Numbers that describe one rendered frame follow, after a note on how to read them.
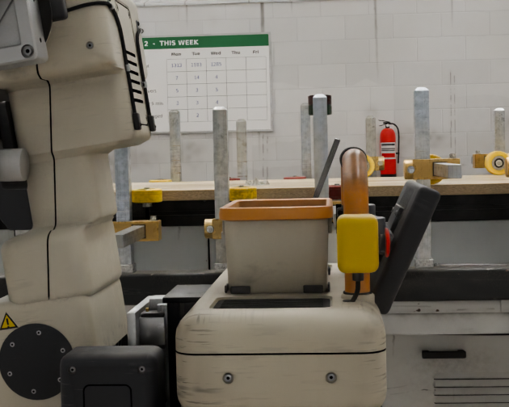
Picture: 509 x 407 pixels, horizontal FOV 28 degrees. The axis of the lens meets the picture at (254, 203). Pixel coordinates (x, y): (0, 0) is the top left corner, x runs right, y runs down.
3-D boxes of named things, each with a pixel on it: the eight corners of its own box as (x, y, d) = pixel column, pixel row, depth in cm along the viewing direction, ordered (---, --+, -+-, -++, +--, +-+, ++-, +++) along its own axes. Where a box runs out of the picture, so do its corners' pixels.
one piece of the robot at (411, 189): (363, 315, 161) (422, 184, 159) (372, 361, 126) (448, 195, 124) (298, 286, 162) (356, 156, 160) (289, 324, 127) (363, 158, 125)
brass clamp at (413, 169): (460, 178, 248) (460, 157, 247) (405, 180, 249) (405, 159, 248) (457, 178, 254) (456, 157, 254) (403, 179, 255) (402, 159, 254)
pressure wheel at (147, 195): (169, 230, 268) (168, 186, 267) (145, 232, 262) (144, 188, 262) (150, 228, 273) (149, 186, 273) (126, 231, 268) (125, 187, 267)
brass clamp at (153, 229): (158, 241, 253) (157, 220, 253) (105, 242, 254) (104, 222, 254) (161, 239, 259) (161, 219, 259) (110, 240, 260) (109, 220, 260)
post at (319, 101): (330, 287, 253) (326, 94, 250) (316, 287, 253) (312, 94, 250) (330, 285, 256) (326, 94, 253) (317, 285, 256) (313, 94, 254)
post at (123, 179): (132, 298, 256) (126, 107, 253) (118, 298, 256) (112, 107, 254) (135, 295, 259) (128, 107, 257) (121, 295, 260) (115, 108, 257)
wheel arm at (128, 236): (124, 252, 226) (124, 232, 226) (109, 252, 227) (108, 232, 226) (155, 235, 270) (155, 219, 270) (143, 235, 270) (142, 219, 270)
